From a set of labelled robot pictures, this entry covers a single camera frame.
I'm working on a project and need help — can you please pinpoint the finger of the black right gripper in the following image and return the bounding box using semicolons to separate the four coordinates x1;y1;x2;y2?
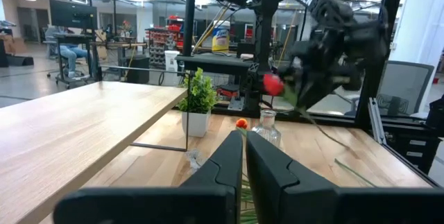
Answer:
280;64;313;83
294;75;336;110

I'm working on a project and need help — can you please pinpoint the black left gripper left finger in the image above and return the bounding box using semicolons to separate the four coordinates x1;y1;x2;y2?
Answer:
53;130;244;224

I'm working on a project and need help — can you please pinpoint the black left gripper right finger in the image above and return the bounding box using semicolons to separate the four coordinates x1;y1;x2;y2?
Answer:
245;130;444;224

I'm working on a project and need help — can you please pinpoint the red rose flower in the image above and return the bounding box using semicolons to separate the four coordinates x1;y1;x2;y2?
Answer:
262;73;351;149

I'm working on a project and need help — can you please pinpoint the white flower bunch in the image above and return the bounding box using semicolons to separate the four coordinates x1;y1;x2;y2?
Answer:
185;148;204;173

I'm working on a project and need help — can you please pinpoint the ribbed glass vase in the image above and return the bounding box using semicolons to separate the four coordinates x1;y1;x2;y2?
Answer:
251;109;282;148

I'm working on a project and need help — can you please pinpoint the orange tulip flower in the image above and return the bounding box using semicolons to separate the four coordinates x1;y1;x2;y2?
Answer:
235;117;249;135

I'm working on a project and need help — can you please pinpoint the wooden shelf with black legs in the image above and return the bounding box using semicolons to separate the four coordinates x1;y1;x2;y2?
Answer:
0;64;191;224

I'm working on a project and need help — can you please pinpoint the thin green flower stem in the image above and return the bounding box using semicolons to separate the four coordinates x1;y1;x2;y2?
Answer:
334;158;377;188

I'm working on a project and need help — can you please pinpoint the grey office chair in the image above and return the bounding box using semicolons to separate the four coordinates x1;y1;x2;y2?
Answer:
334;60;435;119

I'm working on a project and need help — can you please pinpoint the yellow wipes container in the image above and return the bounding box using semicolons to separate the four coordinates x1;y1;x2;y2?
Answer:
211;20;231;53

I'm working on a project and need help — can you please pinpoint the green plant in white pot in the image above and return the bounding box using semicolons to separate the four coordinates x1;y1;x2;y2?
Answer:
177;67;219;138

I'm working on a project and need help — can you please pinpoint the white waste bin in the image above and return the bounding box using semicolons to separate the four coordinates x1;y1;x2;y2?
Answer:
164;50;181;73

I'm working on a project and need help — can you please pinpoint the red parts bin rack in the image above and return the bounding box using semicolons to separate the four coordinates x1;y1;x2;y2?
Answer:
144;15;185;69

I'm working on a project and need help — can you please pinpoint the person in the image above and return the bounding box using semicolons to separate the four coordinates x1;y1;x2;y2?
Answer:
44;25;92;79

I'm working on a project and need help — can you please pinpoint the black monitor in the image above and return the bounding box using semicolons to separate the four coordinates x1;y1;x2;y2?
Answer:
49;0;99;31

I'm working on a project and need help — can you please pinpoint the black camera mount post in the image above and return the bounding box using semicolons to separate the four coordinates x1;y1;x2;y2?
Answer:
181;0;251;58

